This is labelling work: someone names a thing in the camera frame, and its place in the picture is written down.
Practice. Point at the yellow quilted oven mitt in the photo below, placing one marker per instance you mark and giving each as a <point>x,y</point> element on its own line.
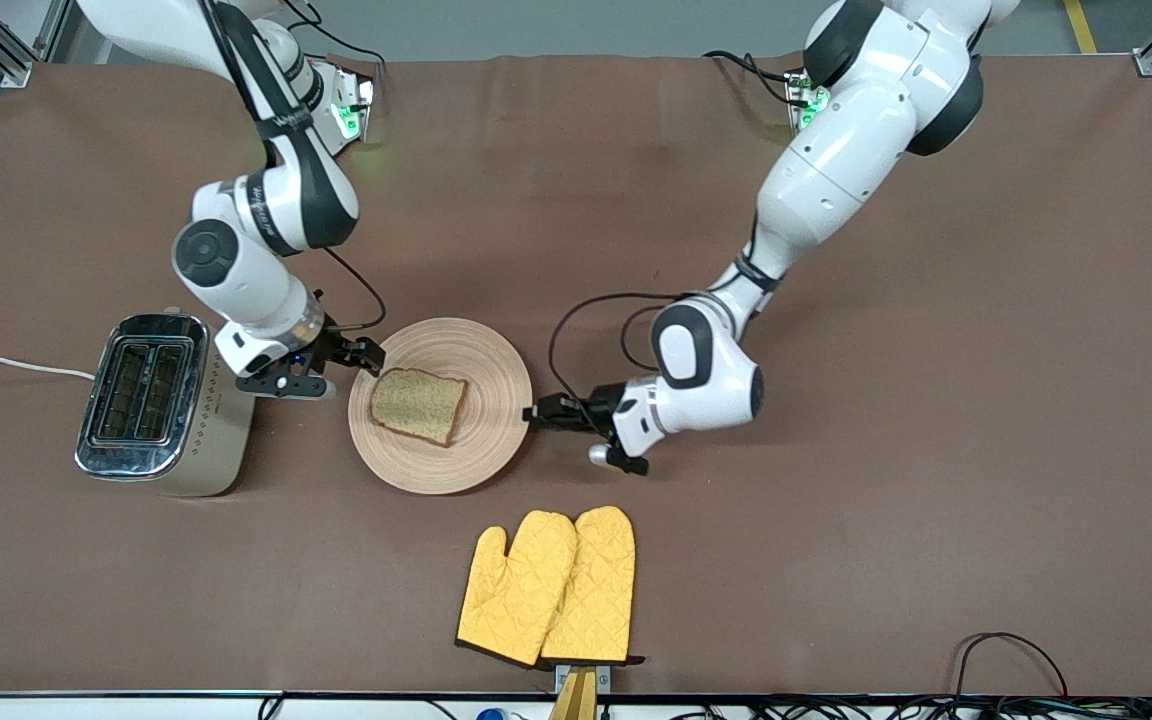
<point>511,590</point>
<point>596,590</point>

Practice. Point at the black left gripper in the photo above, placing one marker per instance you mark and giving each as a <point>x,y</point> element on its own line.
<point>584,413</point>

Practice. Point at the green-lit right base connector box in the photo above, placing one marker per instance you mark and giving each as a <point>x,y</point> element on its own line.
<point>351,110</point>

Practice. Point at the beige chrome two-slot toaster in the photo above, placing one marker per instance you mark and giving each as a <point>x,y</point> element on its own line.
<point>206,450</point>

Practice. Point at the round wooden plate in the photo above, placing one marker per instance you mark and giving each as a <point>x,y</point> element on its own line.
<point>491,370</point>

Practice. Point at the small blue object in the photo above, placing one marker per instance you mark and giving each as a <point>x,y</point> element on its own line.
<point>491,714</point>

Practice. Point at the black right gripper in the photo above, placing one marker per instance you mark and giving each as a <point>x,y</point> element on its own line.
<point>339,350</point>

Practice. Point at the metal bracket with wooden bar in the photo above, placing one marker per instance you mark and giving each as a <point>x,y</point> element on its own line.
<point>579,690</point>

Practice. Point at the brown bread slice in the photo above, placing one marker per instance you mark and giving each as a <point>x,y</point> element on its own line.
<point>418,405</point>

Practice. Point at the green-lit left base connector box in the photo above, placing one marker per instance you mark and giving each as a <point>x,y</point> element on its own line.
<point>808,100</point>

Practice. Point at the green-lit base connector box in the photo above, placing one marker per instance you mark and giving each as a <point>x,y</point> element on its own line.
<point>808,100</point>
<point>351,110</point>

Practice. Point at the brown table cover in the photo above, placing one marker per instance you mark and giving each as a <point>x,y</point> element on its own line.
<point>636,200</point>

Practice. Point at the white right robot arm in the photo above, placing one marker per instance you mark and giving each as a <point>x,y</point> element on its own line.
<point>246,280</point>

